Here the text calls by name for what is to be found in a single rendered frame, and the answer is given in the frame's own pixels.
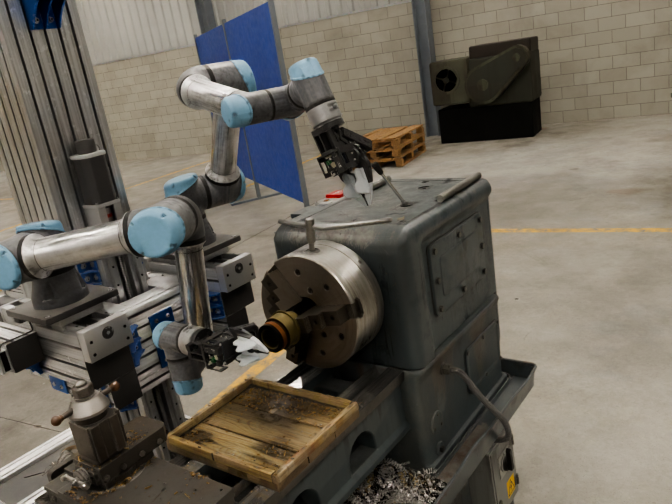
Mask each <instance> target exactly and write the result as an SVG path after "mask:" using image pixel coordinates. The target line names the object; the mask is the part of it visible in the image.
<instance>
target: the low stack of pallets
mask: <svg viewBox="0 0 672 504"><path fill-rule="evenodd" d="M415 129H416V134H413V133H412V132H411V131H413V130H415ZM403 135H405V136H403ZM363 136H364V137H366V138H368V139H370V140H372V150H371V151H368V152H367V153H366V156H367V158H368V159H369V161H370V163H373V162H378V164H379V165H380V167H382V166H383V165H385V164H387V163H388V162H390V161H395V162H396V166H397V167H403V166H405V165H406V164H408V163H409V162H411V161H412V160H413V159H415V158H416V157H418V156H419V155H421V154H422V153H424V152H425V151H427V149H426V145H424V144H425V142H424V141H425V133H424V127H423V124H419V125H412V126H410V127H408V126H401V127H392V128H384V129H383V128H380V129H376V130H374V131H372V132H370V133H367V134H365V135H363ZM416 139H417V142H416V143H413V141H414V140H416ZM423 142H424V143H423ZM417 148H418V152H417V153H415V154H414V152H413V151H414V150H415V149H417ZM405 155H406V158H407V159H406V160H404V159H403V158H402V157H404V156H405Z"/></svg>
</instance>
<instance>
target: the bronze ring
mask: <svg viewBox="0 0 672 504"><path fill-rule="evenodd" d="M296 317H298V315H297V314H296V313H294V312H292V311H287V312H286V311H283V310H278V311H276V312H274V313H273V314H272V316H271V317H270V318H269V319H267V320H266V322H265V324H263V325H262V326H261V327H260V328H259V331H258V336H259V340H260V342H261V343H262V344H263V345H264V346H265V347H266V348H267V349H268V350H269V351H270V352H273V353H277V352H279V351H281V350H283V349H286V348H288V347H289V346H291V345H294V344H296V343H297V342H299V340H300V338H301V329H300V326H299V323H298V322H297V320H296V319H295V318H296Z"/></svg>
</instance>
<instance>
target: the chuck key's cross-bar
mask: <svg viewBox="0 0 672 504"><path fill-rule="evenodd" d="M390 222H392V218H391V217H387V218H380V219H373V220H367V221H360V222H353V223H346V224H339V225H332V226H319V225H313V226H312V229H313V230H319V231H332V230H339V229H347V228H354V227H361V226H368V225H375V224H383V223H390ZM278 223H279V224H285V225H290V226H296V227H302V228H306V224H305V223H301V222H295V221H289V220H283V219H279V220H278Z"/></svg>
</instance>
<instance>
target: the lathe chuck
mask: <svg viewBox="0 0 672 504"><path fill-rule="evenodd" d="M314 246H315V249H318V250H319V251H318V252H316V253H307V252H306V251H307V250H309V245H305V246H303V247H300V248H298V249H296V250H295V251H293V252H291V253H289V254H287V255H285V256H283V257H281V258H279V259H277V260H276V261H274V264H275V266H276V267H277V268H278V269H279V271H280V272H281V273H282V275H283V276H284V277H285V278H286V280H287V281H288V282H289V283H290V285H291V286H292V287H293V288H294V290H295V291H296V292H297V293H298V295H299V296H300V297H306V298H305V299H304V300H303V301H302V302H301V303H300V304H299V305H298V306H297V307H296V308H294V309H293V310H291V311H292V312H294V313H296V314H297V315H298V316H299V315H301V314H302V313H304V312H306V311H307V310H309V309H310V308H312V307H313V306H316V305H317V306H323V305H342V304H353V303H354V302H355V301H354V299H356V300H358V303H359V307H360V310H361V314H360V315H361V317H356V318H355V319H349V320H348V321H346V322H345V323H344V324H342V325H341V326H326V327H325V328H323V329H322V330H312V331H310V338H309V345H308V352H307V358H306V364H308V365H311V366H314V367H318V368H334V367H337V366H340V365H342V364H343V363H345V362H346V361H347V360H349V359H350V358H351V357H352V356H353V355H355V354H356V353H357V352H358V351H360V350H361V349H362V348H363V347H365V346H366V345H367V344H368V343H369V341H370V340H371V338H372V337H373V335H374V332H375V329H376V325H377V305H376V301H375V297H374V294H373V291H372V288H371V286H370V284H369V282H368V280H367V279H366V277H365V275H364V274H363V273H362V271H361V270H360V269H359V267H358V266H357V265H356V264H355V263H354V262H353V261H352V260H351V259H350V258H348V257H347V256H346V255H344V254H343V253H341V252H340V251H338V250H336V249H334V248H332V247H329V246H325V245H320V244H314ZM269 295H270V293H269V292H268V291H267V289H266V288H265V287H264V286H263V284H262V288H261V298H262V306H263V310H264V314H265V317H266V319H269V318H270V317H271V316H272V315H271V314H270V313H269V310H270V308H271V307H272V305H271V304H270V303H269V302H268V300H267V299H266V298H267V297H268V296H269ZM365 340H366V342H365V344H364V345H363V346H362V347H361V348H360V349H359V347H360V346H361V344H362V343H363V342H364V341H365ZM358 349H359V350H358Z"/></svg>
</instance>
